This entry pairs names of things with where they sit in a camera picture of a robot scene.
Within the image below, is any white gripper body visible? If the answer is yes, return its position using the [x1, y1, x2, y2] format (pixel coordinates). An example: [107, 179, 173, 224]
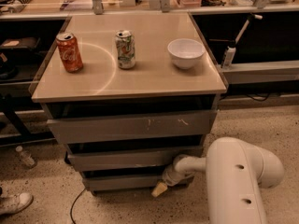
[162, 165, 194, 187]

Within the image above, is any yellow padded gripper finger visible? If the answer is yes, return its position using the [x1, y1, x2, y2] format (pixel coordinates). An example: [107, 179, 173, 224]
[151, 181, 168, 197]

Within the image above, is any grey bottom drawer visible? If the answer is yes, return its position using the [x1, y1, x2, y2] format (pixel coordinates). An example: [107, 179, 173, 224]
[82, 174, 162, 192]

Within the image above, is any grey drawer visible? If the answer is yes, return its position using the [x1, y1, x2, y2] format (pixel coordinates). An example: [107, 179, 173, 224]
[82, 174, 162, 192]
[68, 146, 203, 172]
[48, 110, 217, 144]

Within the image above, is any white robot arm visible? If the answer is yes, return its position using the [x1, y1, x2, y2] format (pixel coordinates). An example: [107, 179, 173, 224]
[151, 137, 285, 224]

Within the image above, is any grey middle drawer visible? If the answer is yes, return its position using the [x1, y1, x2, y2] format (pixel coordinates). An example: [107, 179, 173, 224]
[68, 146, 203, 172]

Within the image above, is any grey top drawer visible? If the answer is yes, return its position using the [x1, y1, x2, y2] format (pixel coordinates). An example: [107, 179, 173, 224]
[48, 110, 217, 144]

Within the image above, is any grey drawer cabinet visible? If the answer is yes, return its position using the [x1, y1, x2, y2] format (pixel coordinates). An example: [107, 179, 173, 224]
[28, 12, 229, 197]

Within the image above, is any white bowl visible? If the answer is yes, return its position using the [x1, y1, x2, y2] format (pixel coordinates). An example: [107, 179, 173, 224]
[167, 38, 206, 69]

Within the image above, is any clear plastic bottle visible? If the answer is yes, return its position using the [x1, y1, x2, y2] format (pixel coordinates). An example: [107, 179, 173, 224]
[15, 146, 36, 168]

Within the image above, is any white squeeze bottle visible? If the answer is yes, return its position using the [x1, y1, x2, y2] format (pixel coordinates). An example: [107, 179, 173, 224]
[221, 47, 236, 69]

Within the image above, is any green white soda can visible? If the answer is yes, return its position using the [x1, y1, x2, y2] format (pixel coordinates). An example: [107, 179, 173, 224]
[115, 30, 135, 69]

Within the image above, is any white sneaker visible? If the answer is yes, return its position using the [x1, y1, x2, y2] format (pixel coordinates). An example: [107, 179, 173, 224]
[0, 192, 34, 215]

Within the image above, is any red cola can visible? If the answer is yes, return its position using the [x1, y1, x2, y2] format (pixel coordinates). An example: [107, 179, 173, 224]
[56, 32, 83, 73]

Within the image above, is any black floor cable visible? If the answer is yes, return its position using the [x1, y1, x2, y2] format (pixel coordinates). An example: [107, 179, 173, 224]
[69, 188, 88, 224]

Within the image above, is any white handled tool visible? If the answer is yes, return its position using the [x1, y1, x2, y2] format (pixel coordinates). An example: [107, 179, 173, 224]
[235, 13, 263, 44]

